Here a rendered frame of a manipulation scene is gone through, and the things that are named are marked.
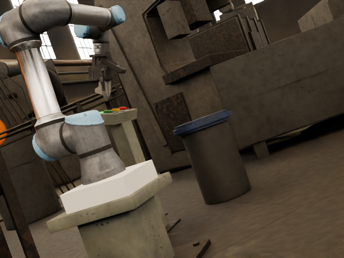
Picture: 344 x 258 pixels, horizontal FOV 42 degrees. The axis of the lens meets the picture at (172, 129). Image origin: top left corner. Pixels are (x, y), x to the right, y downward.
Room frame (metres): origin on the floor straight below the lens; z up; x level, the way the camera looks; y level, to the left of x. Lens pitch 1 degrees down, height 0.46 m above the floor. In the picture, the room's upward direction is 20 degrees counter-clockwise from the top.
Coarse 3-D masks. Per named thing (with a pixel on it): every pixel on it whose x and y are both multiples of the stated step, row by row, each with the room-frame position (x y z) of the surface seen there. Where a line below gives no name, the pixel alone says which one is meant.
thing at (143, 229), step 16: (144, 208) 1.46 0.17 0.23; (96, 224) 1.41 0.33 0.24; (112, 224) 1.39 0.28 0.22; (128, 224) 1.37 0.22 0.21; (144, 224) 1.42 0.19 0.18; (160, 224) 1.52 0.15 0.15; (96, 240) 1.42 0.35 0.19; (112, 240) 1.40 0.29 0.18; (128, 240) 1.37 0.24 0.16; (144, 240) 1.39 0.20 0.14; (160, 240) 1.48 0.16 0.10; (208, 240) 1.59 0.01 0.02; (96, 256) 1.42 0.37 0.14; (112, 256) 1.40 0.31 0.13; (128, 256) 1.38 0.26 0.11; (144, 256) 1.36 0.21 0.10; (160, 256) 1.45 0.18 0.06; (176, 256) 1.53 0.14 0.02; (192, 256) 1.47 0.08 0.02
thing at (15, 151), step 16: (16, 144) 4.42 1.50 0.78; (32, 144) 4.56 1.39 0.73; (16, 160) 4.39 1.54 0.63; (32, 160) 4.48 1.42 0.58; (16, 176) 4.37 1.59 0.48; (32, 176) 4.44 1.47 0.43; (48, 176) 4.64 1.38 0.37; (16, 192) 4.36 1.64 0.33; (32, 192) 4.41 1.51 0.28; (48, 192) 4.53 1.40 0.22; (0, 208) 4.47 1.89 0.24; (32, 208) 4.38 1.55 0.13; (48, 208) 4.47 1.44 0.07
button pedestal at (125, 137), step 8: (112, 112) 2.02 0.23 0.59; (120, 112) 2.04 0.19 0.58; (128, 112) 2.11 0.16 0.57; (136, 112) 2.18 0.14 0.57; (104, 120) 1.99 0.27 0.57; (112, 120) 1.98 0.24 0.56; (120, 120) 2.03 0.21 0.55; (128, 120) 2.11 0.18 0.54; (112, 128) 2.06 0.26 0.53; (120, 128) 2.05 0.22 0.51; (128, 128) 2.08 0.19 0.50; (120, 136) 2.05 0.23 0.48; (128, 136) 2.06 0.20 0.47; (136, 136) 2.13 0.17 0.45; (120, 144) 2.06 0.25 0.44; (128, 144) 2.04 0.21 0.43; (136, 144) 2.10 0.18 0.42; (120, 152) 2.06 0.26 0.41; (128, 152) 2.05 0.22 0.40; (136, 152) 2.07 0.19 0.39; (128, 160) 2.05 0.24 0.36; (136, 160) 2.05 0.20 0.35; (144, 160) 2.12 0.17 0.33; (160, 208) 2.11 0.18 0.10; (168, 224) 2.12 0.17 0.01; (176, 224) 2.10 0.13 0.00
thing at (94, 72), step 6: (96, 54) 1.98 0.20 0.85; (102, 54) 1.97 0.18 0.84; (108, 54) 1.99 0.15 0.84; (96, 60) 2.01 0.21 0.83; (90, 66) 2.02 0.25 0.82; (96, 66) 2.01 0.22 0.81; (102, 66) 1.99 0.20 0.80; (90, 72) 2.00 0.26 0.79; (96, 72) 1.99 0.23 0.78; (102, 72) 1.99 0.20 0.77; (108, 72) 2.00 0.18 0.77; (90, 78) 2.00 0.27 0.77; (96, 78) 1.99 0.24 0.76; (108, 78) 2.01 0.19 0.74
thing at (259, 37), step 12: (216, 24) 7.98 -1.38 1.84; (228, 24) 7.78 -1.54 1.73; (240, 24) 7.79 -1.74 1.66; (252, 24) 8.60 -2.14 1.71; (192, 36) 8.11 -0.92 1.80; (204, 36) 8.00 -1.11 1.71; (216, 36) 7.91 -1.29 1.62; (228, 36) 7.81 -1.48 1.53; (240, 36) 7.72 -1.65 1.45; (252, 36) 8.10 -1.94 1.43; (264, 36) 9.13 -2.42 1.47; (192, 48) 8.13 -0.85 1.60; (204, 48) 8.03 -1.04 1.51; (216, 48) 7.94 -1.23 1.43; (228, 48) 7.84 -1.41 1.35; (240, 48) 7.75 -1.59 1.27; (252, 48) 8.04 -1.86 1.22
